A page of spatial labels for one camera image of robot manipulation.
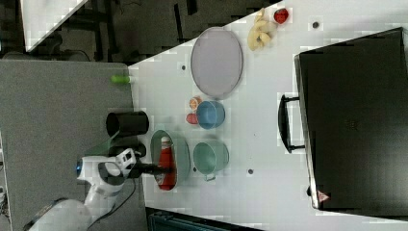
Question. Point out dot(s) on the plush red strawberry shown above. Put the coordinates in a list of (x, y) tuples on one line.
[(281, 16), (192, 119)]

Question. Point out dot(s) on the plush orange slice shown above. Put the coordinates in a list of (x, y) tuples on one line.
[(194, 102)]

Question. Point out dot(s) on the plush red ketchup bottle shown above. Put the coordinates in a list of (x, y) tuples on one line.
[(166, 159)]

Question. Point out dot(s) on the black oven door handle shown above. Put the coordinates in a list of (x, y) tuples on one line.
[(284, 124)]

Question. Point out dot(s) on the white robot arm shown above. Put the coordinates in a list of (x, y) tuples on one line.
[(106, 177)]

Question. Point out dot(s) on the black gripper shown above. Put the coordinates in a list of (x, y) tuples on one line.
[(140, 168)]

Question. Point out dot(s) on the green metal cup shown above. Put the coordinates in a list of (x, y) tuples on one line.
[(210, 157)]

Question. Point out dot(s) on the green marker pen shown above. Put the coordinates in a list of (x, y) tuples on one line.
[(121, 79)]

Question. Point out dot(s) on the black toaster oven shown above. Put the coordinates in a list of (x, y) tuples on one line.
[(353, 106)]

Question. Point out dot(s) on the blue bowl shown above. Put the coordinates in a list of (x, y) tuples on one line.
[(210, 114)]

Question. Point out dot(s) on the green oval strainer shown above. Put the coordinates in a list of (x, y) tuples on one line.
[(180, 150)]

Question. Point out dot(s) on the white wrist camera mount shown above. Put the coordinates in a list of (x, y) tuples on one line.
[(126, 160)]

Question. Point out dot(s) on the round grey plate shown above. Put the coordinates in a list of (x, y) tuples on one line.
[(216, 62)]

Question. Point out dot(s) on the plush yellow banana bunch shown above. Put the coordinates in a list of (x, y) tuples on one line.
[(261, 32)]

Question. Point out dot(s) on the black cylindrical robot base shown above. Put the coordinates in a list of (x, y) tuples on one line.
[(127, 124)]

